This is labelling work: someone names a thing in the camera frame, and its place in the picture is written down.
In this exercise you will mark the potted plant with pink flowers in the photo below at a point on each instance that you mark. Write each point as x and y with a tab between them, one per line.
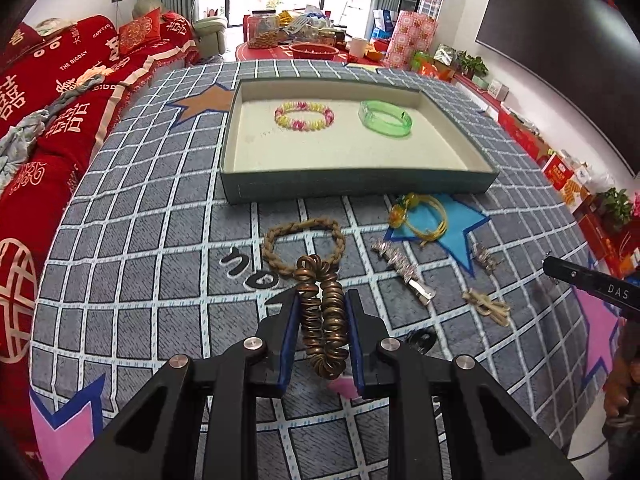
615	205

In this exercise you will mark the red plastic colander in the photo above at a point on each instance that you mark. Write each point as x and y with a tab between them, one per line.
314	52

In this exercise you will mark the green potted plant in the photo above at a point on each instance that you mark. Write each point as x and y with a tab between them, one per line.
470	62

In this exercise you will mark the red patterned gift box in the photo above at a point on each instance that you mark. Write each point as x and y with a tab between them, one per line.
410	40

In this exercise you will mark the black wall television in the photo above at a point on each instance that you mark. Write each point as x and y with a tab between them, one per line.
560	50

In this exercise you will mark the red embroidered square pillow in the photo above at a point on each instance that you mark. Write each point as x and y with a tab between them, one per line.
140	32

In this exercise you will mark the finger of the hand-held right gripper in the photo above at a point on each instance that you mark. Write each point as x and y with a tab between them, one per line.
590	285

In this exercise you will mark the silver glitter hair clip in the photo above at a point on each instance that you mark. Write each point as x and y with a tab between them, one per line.
400	262

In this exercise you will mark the grey-blue crumpled cloth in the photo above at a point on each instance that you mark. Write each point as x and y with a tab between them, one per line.
20	140

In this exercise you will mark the round red table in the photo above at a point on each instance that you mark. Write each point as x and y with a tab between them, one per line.
260	54

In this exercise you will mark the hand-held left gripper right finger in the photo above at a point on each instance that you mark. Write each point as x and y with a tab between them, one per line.
354	340

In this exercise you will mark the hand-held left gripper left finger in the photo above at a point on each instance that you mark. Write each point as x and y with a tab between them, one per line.
292	340

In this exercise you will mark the white cup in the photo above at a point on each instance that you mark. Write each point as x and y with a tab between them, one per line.
357	47

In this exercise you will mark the grey checkered tablecloth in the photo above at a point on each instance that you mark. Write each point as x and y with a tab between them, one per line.
150	210

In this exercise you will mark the dark red embroidered cushion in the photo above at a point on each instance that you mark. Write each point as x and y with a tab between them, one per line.
20	40

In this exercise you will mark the beige armchair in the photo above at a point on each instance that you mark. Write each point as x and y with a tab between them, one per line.
210	35

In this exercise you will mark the red printed sofa cover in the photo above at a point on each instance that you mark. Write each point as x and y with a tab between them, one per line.
75	135

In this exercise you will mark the silver heart charm jewelry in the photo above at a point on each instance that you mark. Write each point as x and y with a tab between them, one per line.
486	257

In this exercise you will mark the grey-green shallow tray box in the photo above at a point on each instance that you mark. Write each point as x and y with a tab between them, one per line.
350	160

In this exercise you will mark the green translucent bangle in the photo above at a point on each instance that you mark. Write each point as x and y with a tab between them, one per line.
372	122

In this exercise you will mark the person's right hand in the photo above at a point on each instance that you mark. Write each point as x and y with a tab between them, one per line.
617	395

